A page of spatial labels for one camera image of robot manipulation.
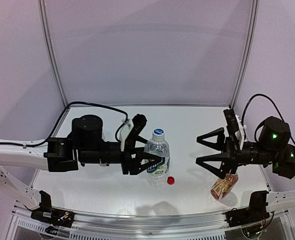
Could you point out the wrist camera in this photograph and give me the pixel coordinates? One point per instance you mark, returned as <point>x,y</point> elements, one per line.
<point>235,129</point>
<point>130,132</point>

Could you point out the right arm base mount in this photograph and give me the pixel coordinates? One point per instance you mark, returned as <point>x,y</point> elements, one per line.
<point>254,212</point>

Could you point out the blue white bottle cap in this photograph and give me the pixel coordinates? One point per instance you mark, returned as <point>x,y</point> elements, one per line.
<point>158,133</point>

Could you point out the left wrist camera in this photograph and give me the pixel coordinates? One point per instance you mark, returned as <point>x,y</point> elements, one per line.
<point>130,132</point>

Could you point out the red bottle cap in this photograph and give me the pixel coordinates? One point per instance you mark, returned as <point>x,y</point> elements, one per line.
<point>170,180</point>

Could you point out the left aluminium frame post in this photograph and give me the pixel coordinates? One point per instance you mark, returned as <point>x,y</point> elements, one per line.
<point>51,52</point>

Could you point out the aluminium frame post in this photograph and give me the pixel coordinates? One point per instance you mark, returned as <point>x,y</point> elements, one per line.
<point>246,51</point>
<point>51,52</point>

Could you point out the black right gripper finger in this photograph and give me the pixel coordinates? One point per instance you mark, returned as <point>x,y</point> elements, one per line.
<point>214,139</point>
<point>217,164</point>

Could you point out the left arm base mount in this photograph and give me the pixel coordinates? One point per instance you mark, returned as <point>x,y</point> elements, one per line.
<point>55,217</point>

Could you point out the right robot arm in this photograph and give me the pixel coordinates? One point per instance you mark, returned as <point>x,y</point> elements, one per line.
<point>271,148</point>

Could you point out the aluminium front rail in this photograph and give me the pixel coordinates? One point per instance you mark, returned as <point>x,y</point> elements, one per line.
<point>95,226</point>

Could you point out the clear bottle green blue label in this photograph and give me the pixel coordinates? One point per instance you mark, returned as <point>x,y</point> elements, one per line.
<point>158,148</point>

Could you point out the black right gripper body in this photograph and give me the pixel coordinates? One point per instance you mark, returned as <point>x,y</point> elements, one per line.
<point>230,155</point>

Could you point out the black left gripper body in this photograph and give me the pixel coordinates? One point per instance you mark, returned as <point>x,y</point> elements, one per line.
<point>125,157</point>

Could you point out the amber tea bottle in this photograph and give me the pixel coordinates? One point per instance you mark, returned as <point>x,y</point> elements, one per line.
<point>222,187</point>

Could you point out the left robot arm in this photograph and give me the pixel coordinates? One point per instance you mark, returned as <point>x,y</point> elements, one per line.
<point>84,145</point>

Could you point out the right aluminium frame post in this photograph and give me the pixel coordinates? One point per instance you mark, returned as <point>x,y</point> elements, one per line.
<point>246,51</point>

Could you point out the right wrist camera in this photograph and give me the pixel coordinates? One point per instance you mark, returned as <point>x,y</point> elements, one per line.
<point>235,129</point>

